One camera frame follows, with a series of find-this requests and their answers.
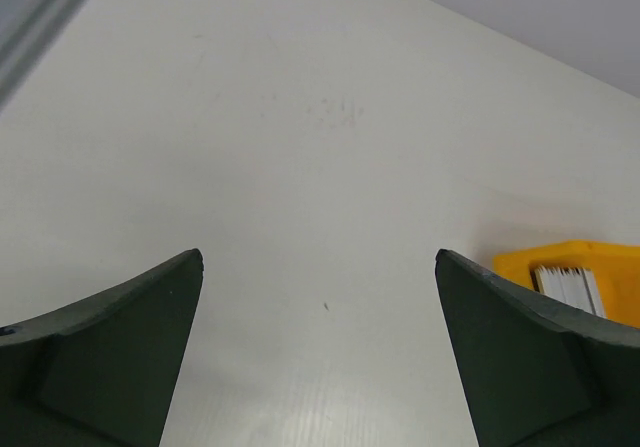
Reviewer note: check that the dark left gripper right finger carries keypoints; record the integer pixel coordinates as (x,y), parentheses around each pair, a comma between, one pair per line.
(535,371)

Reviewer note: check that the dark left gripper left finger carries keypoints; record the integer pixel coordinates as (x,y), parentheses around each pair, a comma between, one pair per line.
(101,371)

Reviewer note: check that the yellow plastic bin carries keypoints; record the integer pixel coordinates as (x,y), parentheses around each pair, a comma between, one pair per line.
(609,272)

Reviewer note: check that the left aluminium post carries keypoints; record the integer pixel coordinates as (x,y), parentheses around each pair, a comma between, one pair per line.
(28,27)

